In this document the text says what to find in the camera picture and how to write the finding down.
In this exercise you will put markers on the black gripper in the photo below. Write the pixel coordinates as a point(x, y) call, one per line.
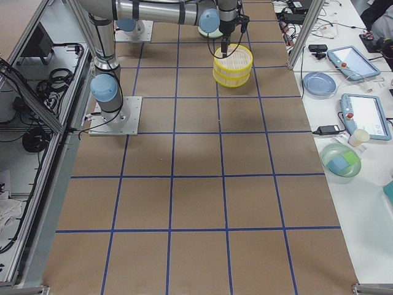
point(228, 26)

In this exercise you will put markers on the yellow steamer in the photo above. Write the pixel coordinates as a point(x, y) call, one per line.
point(237, 64)

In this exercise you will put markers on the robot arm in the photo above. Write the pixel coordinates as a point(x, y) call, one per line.
point(130, 16)

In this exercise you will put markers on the light green plate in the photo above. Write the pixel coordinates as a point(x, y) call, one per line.
point(212, 35)

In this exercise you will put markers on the black webcam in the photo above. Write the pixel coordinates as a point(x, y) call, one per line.
point(318, 50)

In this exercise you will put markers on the blue plate on desk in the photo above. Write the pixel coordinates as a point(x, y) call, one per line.
point(319, 84)

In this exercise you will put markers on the teach pendant far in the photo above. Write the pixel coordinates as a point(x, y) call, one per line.
point(352, 63)

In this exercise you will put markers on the teach pendant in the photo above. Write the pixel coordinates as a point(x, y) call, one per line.
point(365, 112)
point(352, 63)

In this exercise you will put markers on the black power adapter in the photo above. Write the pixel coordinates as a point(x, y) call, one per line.
point(327, 130)

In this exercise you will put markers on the teach pendant near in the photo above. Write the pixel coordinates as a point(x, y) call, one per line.
point(365, 112)

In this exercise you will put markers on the paper cup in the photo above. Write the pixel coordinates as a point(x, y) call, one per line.
point(358, 137)

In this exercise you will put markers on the green bowl with blocks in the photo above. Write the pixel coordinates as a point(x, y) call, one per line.
point(341, 160)

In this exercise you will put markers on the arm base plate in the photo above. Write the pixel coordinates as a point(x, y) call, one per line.
point(133, 31)
point(125, 123)

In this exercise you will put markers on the aluminium frame post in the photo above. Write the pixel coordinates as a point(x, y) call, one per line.
point(310, 19)

